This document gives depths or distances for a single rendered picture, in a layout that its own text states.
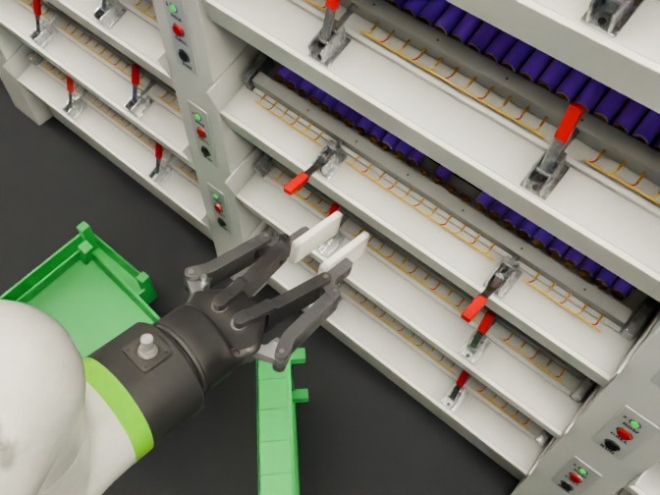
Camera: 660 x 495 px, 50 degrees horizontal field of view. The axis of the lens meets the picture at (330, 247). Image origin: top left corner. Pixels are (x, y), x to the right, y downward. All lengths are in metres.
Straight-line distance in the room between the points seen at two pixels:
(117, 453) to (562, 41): 0.45
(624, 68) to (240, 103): 0.59
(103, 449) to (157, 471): 0.79
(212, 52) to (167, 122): 0.34
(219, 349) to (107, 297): 0.82
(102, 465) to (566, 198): 0.46
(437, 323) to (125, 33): 0.63
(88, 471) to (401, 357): 0.75
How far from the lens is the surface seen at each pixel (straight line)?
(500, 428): 1.20
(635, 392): 0.84
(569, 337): 0.85
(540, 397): 1.02
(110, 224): 1.61
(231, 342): 0.63
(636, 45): 0.56
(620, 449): 0.95
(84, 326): 1.41
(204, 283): 0.68
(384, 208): 0.90
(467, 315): 0.80
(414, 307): 1.05
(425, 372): 1.21
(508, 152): 0.72
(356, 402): 1.36
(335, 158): 0.92
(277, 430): 1.13
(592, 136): 0.70
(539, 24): 0.58
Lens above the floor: 1.27
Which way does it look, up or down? 58 degrees down
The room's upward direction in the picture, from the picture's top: straight up
